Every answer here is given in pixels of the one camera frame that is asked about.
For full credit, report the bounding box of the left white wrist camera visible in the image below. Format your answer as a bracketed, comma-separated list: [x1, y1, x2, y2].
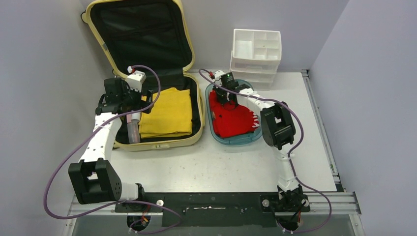
[126, 66, 147, 92]

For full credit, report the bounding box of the yellow hard-shell suitcase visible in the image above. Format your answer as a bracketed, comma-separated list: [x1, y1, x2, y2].
[81, 0, 205, 151]

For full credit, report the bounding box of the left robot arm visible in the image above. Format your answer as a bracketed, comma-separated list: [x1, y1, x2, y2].
[68, 75, 152, 211]

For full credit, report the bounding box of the clear plastic bottle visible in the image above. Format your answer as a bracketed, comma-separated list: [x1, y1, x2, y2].
[127, 119, 140, 144]

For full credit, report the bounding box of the white plastic drawer organizer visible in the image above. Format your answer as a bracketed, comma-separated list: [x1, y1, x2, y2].
[230, 29, 282, 90]

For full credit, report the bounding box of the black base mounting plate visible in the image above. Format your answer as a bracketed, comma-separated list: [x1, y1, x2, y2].
[115, 192, 310, 228]

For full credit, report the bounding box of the red white striped garment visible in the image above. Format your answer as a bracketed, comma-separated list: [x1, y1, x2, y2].
[208, 91, 260, 138]

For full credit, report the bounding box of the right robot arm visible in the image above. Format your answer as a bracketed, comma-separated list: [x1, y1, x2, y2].
[214, 72, 307, 213]

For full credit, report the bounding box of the teal transparent plastic tray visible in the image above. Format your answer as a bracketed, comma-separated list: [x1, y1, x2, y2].
[205, 85, 262, 146]

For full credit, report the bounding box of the yellow garment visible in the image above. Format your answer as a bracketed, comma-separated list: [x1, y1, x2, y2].
[139, 88, 192, 138]

